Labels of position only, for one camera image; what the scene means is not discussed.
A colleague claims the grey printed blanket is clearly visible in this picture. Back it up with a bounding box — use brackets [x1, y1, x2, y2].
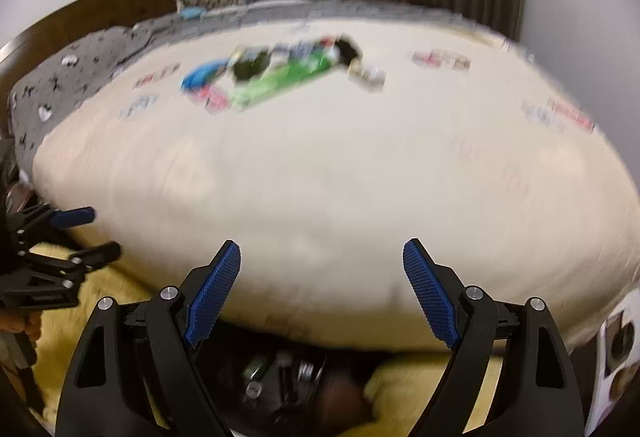
[9, 0, 506, 190]

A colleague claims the brown wooden headboard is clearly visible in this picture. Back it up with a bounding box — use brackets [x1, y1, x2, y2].
[0, 0, 179, 70]

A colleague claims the white printed box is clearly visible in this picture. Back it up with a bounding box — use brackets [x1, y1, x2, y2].
[584, 287, 640, 434]

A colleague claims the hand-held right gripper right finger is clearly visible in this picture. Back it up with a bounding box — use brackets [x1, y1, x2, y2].
[402, 238, 586, 437]

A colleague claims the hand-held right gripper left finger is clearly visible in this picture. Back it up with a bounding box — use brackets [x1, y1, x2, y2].
[54, 240, 242, 437]

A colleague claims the blue snack packet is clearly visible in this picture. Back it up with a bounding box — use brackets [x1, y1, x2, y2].
[181, 58, 232, 92]

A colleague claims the yellow fluffy blanket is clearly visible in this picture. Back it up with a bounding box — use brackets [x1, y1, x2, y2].
[27, 242, 507, 437]

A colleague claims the red snack packet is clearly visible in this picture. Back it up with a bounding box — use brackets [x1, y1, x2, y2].
[190, 86, 232, 114]

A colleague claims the small pale box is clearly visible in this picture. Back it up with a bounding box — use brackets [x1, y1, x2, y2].
[347, 64, 387, 94]

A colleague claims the black wrapper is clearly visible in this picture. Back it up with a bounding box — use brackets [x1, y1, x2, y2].
[331, 35, 363, 66]

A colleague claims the cream cartoon printed sheet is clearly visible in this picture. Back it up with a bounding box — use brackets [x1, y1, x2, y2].
[30, 9, 640, 354]

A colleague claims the dark round wrapper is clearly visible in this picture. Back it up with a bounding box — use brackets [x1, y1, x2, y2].
[231, 53, 272, 84]

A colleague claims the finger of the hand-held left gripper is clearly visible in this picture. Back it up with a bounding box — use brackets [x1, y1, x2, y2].
[22, 242, 122, 277]
[7, 206, 96, 243]

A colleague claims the person's left hand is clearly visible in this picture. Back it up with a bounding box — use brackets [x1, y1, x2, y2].
[0, 308, 42, 343]

